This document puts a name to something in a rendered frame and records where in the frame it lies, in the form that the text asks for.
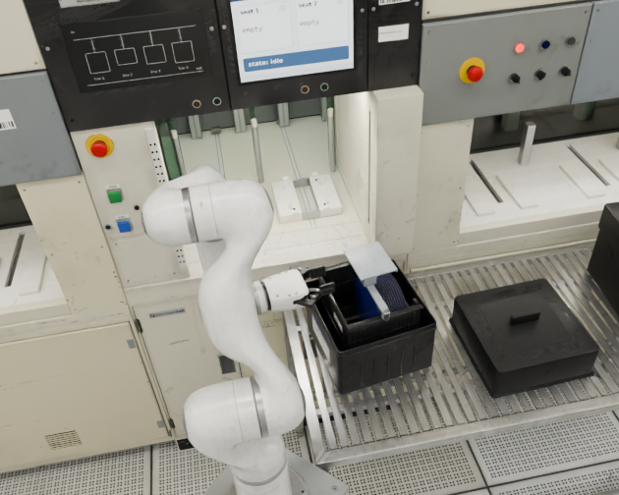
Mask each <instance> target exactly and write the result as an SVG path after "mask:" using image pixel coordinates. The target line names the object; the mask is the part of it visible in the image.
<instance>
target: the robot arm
mask: <svg viewBox="0 0 619 495"><path fill-rule="evenodd" d="M273 217H274V208H273V204H272V200H271V198H270V196H269V194H268V192H267V190H266V189H265V188H264V187H263V186H262V185H260V184H259V183H257V182H255V181H252V180H247V179H237V180H229V181H226V179H225V177H224V176H223V174H222V173H221V172H220V171H218V170H217V169H215V168H214V167H212V166H209V165H198V166H196V167H195V168H194V169H192V170H191V171H190V173H189V174H187V175H185V176H182V177H180V178H177V179H174V180H172V181H170V182H167V183H165V184H163V185H162V186H160V187H158V188H157V189H156V190H155V191H153V192H152V193H151V194H150V195H149V197H148V198H147V199H146V201H145V202H144V204H143V207H142V210H141V224H142V227H143V230H144V232H145V233H146V235H147V236H148V237H149V238H150V239H151V240H152V241H153V242H155V243H157V244H159V245H163V246H170V247H175V246H183V245H189V244H196V245H197V252H198V256H199V260H200V263H201V267H202V270H203V274H204V275H203V277H202V278H201V281H200V284H199V289H198V297H197V306H198V310H199V314H200V318H201V321H202V324H203V326H204V328H205V329H206V332H207V335H208V337H209V339H210V341H211V343H212V344H213V345H214V347H215V348H216V349H217V350H218V351H219V352H220V353H221V354H223V355H224V356H226V357H227V358H230V359H232V360H235V361H237V362H239V363H242V364H244V365H246V366H247V367H249V368H250V369H251V370H252V371H253V373H254V375H252V376H251V377H249V376H247V377H243V378H238V379H234V380H229V381H225V382H220V383H216V384H212V385H208V386H205V387H202V388H200V389H198V390H196V391H194V392H193V393H191V395H190V396H189V397H188V398H187V400H186V402H185V405H184V408H183V412H182V417H183V425H184V429H185V432H186V436H187V437H188V439H189V441H190V442H191V443H192V445H193V446H194V447H195V448H196V449H197V450H198V451H200V452H201V453H202V454H204V455H206V456H207V457H209V458H211V459H213V460H215V461H218V462H220V463H223V464H226V465H229V466H230V468H231V471H232V475H233V479H234V481H233V483H232V484H231V486H230V488H229V490H228V492H227V495H308V493H307V490H306V487H305V485H304V483H303V481H302V480H301V478H300V477H299V476H298V475H297V474H296V473H295V472H294V471H293V470H291V469H290V468H288V464H287V457H286V449H285V444H284V440H283V438H282V435H281V434H283V433H286V432H289V431H291V430H293V429H295V428H296V427H297V426H299V425H300V424H301V422H302V421H303V419H304V417H305V414H306V411H307V405H306V398H305V395H304V392H303V390H302V387H301V385H300V383H299V382H298V380H297V379H296V378H295V376H294V375H293V374H292V372H291V371H290V370H289V369H288V367H287V366H286V365H285V364H284V363H283V362H282V361H281V359H280V358H279V357H278V356H277V355H276V354H275V353H274V351H273V350H272V349H271V347H270V345H269V344H268V342H267V340H266V338H265V336H264V334H263V331H262V329H261V326H260V323H259V319H258V316H259V315H262V314H266V313H267V310H271V311H272V312H279V311H287V310H292V309H297V308H301V307H305V306H306V307H309V308H313V306H314V305H315V303H317V301H318V300H319V299H320V298H321V296H325V295H329V294H332V293H335V283H334V282H331V283H327V284H324V285H320V286H319V288H308V287H307V285H306V283H305V281H306V280H307V279H308V278H309V277H311V278H312V279H314V278H318V277H321V276H325V275H326V271H325V265H321V266H317V267H314V268H311V269H309V268H308V267H307V268H303V267H298V266H294V265H292V266H291V267H290V268H289V269H288V271H284V272H281V273H278V274H275V275H273V276H270V277H268V278H265V279H263V280H262V281H261V282H260V283H259V281H258V280H257V281H253V282H252V267H253V262H254V260H255V258H256V256H257V254H258V252H259V250H260V248H261V246H262V245H263V243H264V241H265V240H266V238H267V236H268V234H269V232H270V230H271V227H272V223H273ZM310 293H314V294H313V295H311V294H310Z"/></svg>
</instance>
